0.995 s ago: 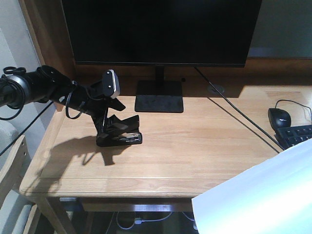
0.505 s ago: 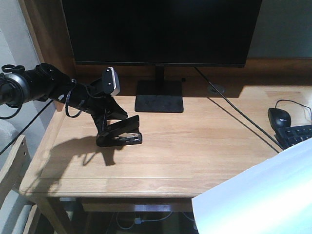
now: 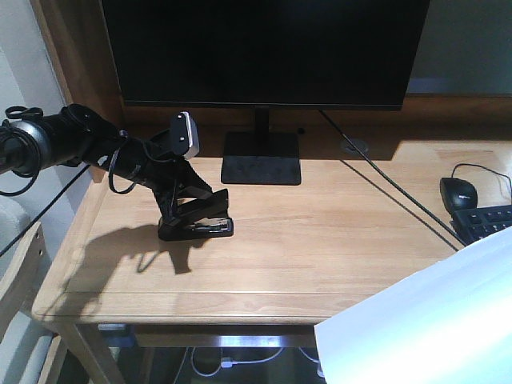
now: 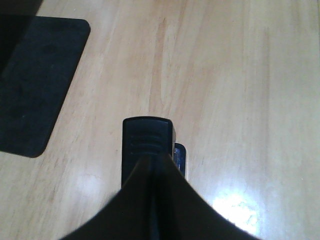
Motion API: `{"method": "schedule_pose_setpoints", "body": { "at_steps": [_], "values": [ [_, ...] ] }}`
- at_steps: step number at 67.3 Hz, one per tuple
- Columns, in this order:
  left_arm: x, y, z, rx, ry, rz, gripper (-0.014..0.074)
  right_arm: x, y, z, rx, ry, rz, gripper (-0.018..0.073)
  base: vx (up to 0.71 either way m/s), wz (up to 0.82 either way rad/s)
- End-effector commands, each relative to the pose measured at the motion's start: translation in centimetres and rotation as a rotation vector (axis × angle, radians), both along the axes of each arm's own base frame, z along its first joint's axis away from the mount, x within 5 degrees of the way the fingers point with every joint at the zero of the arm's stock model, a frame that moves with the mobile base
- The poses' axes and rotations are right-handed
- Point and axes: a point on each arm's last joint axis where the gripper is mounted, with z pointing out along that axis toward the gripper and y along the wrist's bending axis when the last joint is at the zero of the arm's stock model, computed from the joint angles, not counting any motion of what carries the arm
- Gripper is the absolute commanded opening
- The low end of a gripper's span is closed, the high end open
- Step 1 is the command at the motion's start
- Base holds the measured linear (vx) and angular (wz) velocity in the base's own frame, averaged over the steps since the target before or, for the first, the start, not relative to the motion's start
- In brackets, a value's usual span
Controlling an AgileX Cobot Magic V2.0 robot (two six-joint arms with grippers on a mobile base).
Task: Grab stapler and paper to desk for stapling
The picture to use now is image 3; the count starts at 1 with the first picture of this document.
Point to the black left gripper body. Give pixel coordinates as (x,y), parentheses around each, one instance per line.
(157,163)

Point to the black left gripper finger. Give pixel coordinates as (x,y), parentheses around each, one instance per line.
(167,202)
(189,183)

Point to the black orange stapler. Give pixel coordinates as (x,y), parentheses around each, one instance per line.
(202,219)

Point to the white paper sheets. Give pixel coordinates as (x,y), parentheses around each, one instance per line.
(448,323)

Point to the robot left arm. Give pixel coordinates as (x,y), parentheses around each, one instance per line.
(32,141)

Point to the wooden desk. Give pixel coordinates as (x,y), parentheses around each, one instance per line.
(299,254)

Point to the black computer monitor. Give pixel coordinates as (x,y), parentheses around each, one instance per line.
(342,55)

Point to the grey cushioned wooden chair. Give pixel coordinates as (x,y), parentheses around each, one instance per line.
(30,351)

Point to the black computer mouse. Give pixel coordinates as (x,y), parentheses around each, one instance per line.
(459,194)

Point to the black keyboard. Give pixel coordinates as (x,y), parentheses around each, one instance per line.
(477,223)

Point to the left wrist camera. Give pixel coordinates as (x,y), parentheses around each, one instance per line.
(184,135)

